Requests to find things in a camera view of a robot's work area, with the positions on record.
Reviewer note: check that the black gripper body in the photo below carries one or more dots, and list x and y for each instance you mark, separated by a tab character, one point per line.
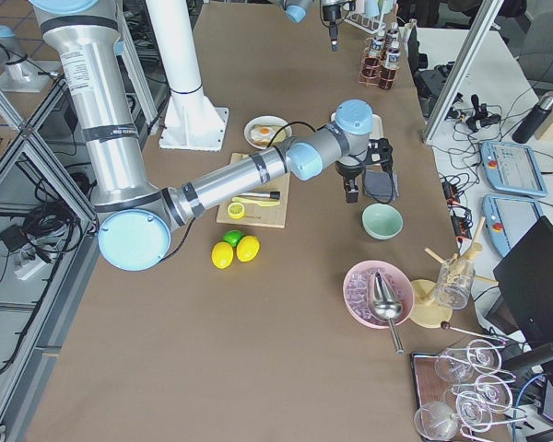
330	15
349	173

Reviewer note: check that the blue teach pendant upper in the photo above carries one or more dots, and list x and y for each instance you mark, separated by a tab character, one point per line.
512	168

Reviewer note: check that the white power strip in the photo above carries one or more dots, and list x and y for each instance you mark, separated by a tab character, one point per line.
29	262

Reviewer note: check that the metal ice scoop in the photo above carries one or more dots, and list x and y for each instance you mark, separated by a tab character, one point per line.
386	307

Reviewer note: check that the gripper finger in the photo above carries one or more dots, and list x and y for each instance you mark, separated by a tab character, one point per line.
355	191
348	191
333	35

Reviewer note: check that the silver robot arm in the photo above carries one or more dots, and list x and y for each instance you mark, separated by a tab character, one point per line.
137	218
297	10

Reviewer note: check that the yellow lemon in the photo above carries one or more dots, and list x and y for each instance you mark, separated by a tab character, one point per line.
247	248
222	255

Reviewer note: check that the wine glass middle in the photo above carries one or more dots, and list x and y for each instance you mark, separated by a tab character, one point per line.
492	390

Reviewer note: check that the yellow lemon right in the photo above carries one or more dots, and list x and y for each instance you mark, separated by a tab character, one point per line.
247	248

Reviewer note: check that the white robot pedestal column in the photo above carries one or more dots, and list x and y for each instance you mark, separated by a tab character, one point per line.
191	121

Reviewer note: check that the yellow plastic knife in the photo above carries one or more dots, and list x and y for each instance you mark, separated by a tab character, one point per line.
258	202

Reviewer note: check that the white dish rack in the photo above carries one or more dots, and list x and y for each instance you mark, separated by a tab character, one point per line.
369	15

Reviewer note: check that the wooden cutting board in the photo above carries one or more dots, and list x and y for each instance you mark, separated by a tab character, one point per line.
267	214

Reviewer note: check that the copper wire bottle rack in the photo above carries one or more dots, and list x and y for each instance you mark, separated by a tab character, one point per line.
369	77

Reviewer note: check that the yellow lemon left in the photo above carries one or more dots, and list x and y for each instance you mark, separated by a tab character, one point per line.
222	255

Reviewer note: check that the round glass bottom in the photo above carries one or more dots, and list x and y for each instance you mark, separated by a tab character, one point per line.
436	421

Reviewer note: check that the aluminium frame post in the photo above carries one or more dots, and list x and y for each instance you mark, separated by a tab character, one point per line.
487	12

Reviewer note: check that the wine glass upper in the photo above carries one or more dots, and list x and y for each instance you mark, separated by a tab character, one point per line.
461	364

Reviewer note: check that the fried egg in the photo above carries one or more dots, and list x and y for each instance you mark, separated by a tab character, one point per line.
262	134

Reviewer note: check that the blue teach pendant lower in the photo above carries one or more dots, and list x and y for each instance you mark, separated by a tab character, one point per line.
508	218

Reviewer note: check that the black monitor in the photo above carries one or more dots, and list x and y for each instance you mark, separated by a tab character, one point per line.
525	277

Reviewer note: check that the half lemon slice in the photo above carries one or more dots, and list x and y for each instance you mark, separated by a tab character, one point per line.
236	210

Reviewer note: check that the green bowl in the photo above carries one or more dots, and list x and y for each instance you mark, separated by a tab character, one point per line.
382	221

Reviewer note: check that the white round plate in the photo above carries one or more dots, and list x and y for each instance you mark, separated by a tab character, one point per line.
266	120

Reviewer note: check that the dark drink bottle back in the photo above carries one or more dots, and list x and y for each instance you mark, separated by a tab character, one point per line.
379	44

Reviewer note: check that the grey folded cloth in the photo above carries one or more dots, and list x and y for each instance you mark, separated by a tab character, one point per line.
381	186

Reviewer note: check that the wine glass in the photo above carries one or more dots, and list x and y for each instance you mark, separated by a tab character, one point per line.
492	390
461	364
473	411

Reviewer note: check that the glass cup on stand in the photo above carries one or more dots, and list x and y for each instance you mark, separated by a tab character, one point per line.
453	287

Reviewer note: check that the bread slice on plate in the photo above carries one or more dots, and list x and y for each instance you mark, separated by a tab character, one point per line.
279	136

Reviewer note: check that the wooden cup stand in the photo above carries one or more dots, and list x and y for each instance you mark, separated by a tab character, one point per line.
426	311

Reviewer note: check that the dark drink bottle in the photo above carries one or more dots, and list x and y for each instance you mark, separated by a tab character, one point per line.
379	44
390	66

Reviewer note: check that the dark wooden glass tray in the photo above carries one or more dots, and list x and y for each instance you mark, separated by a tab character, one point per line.
430	387

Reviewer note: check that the blue teach pendant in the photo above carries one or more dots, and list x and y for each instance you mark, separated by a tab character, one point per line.
508	218
512	168

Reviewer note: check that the steel muddler bar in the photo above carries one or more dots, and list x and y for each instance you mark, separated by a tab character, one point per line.
272	195

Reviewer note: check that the pink bowl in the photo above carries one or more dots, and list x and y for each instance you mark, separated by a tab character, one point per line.
409	300

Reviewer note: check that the green lime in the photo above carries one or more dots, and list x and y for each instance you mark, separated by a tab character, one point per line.
233	237

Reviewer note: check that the cream rabbit tray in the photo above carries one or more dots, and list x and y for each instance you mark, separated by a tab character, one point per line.
376	134

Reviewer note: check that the wine glass lower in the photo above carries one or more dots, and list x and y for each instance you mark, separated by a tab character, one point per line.
473	411

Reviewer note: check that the clear ice cubes pile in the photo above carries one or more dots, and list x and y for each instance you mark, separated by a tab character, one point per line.
355	293

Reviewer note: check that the black water bottle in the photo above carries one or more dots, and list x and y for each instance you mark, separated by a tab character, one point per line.
533	119

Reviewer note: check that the dark drink bottle front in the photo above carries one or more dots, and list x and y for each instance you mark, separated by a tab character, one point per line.
390	66

